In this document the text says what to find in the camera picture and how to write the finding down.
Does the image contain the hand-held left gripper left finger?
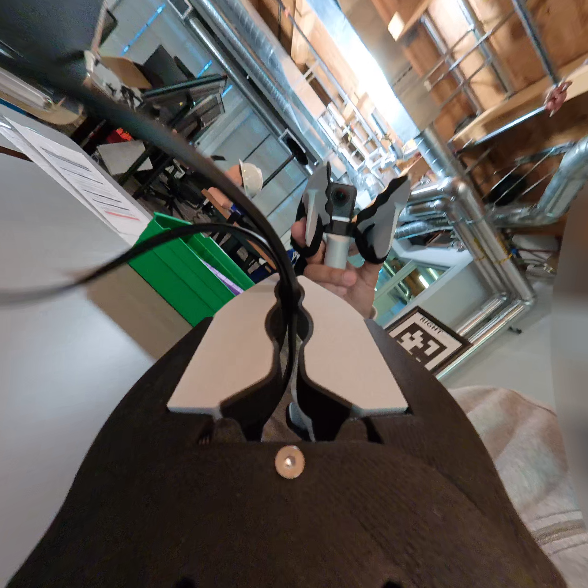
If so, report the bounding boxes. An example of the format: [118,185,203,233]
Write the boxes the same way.
[166,280,296,428]

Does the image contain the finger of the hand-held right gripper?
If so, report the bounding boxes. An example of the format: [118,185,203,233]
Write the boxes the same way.
[355,175,413,266]
[302,161,333,250]

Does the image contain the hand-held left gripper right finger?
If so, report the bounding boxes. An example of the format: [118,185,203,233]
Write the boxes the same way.
[288,275,410,443]

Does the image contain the black cable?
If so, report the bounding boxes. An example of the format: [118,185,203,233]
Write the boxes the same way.
[0,46,305,409]

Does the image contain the grey desk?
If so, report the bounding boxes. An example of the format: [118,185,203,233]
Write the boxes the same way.
[0,106,196,577]

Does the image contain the person's right hand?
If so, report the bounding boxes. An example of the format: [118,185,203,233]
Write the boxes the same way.
[290,219,385,320]

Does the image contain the framed marker sign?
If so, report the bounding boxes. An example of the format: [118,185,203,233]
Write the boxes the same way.
[385,306,472,376]

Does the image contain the purple box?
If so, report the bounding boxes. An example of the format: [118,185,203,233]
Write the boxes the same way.
[201,258,245,296]

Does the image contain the green plastic bin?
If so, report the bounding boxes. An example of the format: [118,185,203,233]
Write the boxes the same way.
[128,211,256,328]

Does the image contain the metal pipes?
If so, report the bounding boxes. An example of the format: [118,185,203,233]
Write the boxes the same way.
[394,137,588,332]

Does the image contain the person's grey sweater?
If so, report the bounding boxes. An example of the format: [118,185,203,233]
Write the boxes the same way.
[448,385,588,588]

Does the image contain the printed paper sheet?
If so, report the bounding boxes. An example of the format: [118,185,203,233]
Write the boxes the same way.
[0,117,144,236]

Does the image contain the black and wood book stand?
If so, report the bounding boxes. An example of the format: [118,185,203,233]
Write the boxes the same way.
[0,0,119,80]

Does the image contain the spiral metal duct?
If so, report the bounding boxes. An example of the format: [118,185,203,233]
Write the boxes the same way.
[187,0,351,181]

